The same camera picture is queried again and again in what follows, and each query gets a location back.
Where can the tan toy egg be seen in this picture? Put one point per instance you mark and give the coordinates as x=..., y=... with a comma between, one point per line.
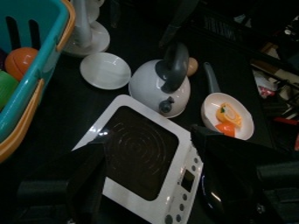
x=193, y=66

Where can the small white plate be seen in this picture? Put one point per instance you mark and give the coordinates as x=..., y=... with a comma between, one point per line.
x=104, y=70

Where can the yellow toy omelette slice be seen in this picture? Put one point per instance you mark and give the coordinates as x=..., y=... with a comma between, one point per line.
x=230, y=114

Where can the teal basket orange rim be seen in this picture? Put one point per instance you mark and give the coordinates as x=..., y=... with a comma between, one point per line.
x=35, y=70

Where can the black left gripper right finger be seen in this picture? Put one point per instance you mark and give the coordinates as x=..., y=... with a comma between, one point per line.
x=234, y=172

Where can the green toy fruit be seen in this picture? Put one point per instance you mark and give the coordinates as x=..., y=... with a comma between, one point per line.
x=6, y=87

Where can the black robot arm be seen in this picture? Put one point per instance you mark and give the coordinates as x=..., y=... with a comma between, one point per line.
x=179, y=20

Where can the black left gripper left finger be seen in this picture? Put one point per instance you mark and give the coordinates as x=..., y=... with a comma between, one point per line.
x=74, y=175

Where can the orange toy carrot piece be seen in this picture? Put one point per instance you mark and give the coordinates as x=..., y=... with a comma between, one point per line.
x=226, y=129

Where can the orange toy fruit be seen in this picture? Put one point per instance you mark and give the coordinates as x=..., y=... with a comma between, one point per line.
x=22, y=61

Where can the white toy induction cooktop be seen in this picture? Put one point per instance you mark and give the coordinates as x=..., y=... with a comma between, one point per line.
x=141, y=151

